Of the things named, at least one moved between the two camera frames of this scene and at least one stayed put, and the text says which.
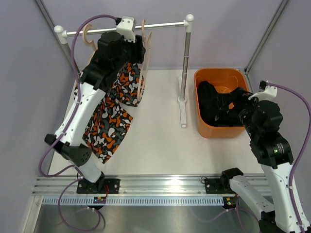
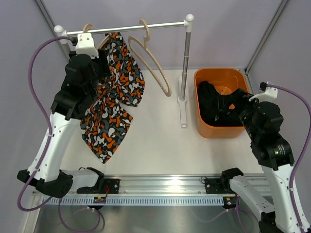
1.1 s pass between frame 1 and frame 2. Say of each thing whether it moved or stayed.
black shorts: stayed
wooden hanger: moved
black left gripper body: moved
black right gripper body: stayed
